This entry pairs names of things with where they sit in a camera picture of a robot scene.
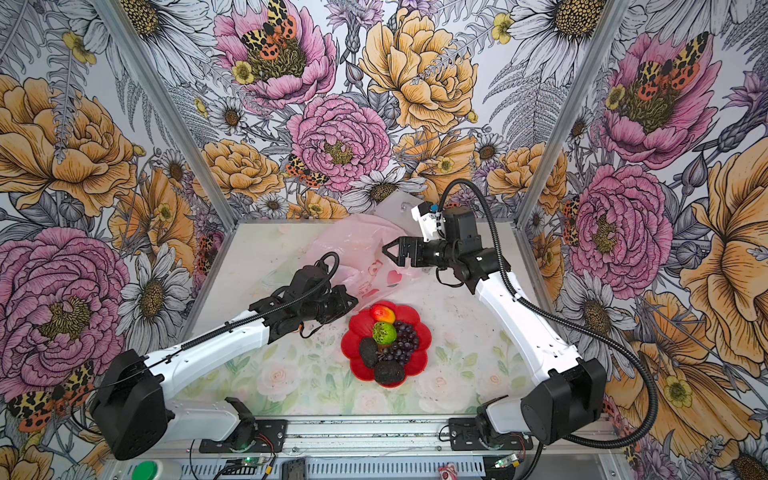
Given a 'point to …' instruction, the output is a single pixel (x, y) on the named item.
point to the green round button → (145, 470)
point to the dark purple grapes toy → (407, 341)
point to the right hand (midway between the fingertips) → (398, 259)
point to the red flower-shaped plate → (418, 362)
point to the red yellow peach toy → (383, 314)
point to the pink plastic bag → (351, 250)
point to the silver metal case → (399, 207)
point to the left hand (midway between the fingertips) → (357, 309)
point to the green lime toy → (384, 333)
